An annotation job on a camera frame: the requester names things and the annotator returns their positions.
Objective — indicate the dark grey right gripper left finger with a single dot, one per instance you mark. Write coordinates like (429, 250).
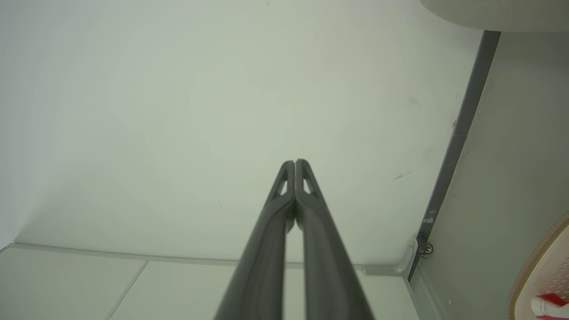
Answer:
(260, 266)

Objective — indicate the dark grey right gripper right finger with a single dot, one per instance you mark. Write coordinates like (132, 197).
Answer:
(329, 275)

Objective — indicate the red and white shirt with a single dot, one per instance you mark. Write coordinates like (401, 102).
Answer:
(553, 300)

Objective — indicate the dark grey baseboard strip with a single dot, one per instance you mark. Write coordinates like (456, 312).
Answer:
(462, 124)

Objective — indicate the cream perforated laundry basket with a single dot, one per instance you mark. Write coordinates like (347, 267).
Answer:
(544, 271)

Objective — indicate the grey fabric ottoman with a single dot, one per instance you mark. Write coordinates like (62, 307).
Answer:
(511, 13)

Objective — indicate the small metal screw bracket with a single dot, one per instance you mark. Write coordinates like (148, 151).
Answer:
(426, 249)

